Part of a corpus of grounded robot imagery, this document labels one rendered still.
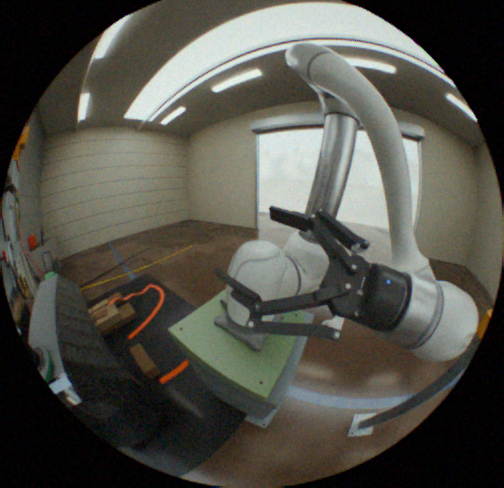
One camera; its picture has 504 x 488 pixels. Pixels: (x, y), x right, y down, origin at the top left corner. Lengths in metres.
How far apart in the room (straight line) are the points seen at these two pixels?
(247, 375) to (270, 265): 0.29
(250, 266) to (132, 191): 5.96
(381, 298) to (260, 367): 0.35
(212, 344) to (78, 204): 5.77
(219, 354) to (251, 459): 1.01
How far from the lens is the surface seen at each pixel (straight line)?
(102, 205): 5.94
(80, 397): 0.81
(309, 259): 0.44
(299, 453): 1.34
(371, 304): 0.17
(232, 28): 3.12
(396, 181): 0.29
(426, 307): 0.19
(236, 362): 0.44
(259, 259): 0.33
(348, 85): 0.30
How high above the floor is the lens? 1.28
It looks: 18 degrees down
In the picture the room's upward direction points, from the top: straight up
